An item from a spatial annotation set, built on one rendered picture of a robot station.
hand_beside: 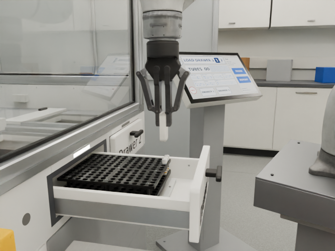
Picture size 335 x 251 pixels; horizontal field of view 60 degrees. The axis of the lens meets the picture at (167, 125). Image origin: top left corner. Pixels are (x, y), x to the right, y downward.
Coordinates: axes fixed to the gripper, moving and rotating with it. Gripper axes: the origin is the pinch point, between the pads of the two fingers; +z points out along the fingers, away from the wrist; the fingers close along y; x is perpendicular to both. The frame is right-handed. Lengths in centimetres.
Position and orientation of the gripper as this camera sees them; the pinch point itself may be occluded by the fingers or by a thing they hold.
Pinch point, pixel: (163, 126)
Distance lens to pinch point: 71.2
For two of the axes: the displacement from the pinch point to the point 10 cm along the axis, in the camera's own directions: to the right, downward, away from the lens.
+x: 2.0, -2.2, 9.6
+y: 9.8, 0.3, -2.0
